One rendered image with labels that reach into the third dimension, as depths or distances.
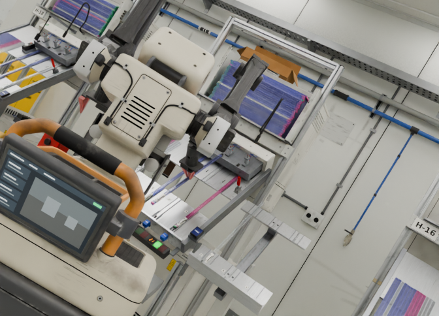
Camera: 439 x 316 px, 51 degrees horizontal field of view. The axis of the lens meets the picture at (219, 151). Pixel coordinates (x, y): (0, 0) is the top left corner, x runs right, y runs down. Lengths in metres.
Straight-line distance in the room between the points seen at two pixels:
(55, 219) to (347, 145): 3.21
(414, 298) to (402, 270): 0.15
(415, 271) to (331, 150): 1.86
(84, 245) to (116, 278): 0.10
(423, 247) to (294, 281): 1.61
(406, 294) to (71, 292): 1.52
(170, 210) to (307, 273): 1.93
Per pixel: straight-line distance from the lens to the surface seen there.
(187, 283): 2.38
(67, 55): 3.18
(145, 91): 1.33
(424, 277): 2.31
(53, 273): 1.05
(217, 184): 2.34
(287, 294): 3.91
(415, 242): 2.51
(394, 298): 2.15
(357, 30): 4.31
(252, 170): 2.37
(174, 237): 2.06
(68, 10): 3.48
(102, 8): 3.31
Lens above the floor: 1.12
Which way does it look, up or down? 1 degrees up
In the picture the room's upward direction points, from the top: 32 degrees clockwise
